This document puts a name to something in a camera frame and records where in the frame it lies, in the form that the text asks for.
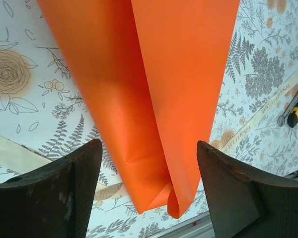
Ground black yellow handled screwdriver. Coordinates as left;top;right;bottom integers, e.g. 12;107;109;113
287;89;298;129

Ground orange wrapping paper sheet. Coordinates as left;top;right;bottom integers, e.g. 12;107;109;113
36;0;240;219

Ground floral printed table mat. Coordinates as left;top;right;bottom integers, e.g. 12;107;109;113
0;0;298;238

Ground cream printed ribbon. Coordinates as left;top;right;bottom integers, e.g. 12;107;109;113
0;61;298;202

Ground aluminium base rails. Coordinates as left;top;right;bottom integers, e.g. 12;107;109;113
149;212;216;238

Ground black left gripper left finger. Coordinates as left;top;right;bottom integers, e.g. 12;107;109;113
0;138;103;238

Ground silver open-end wrench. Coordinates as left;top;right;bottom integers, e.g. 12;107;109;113
277;81;298;127

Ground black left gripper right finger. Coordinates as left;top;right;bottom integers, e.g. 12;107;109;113
197;140;298;238

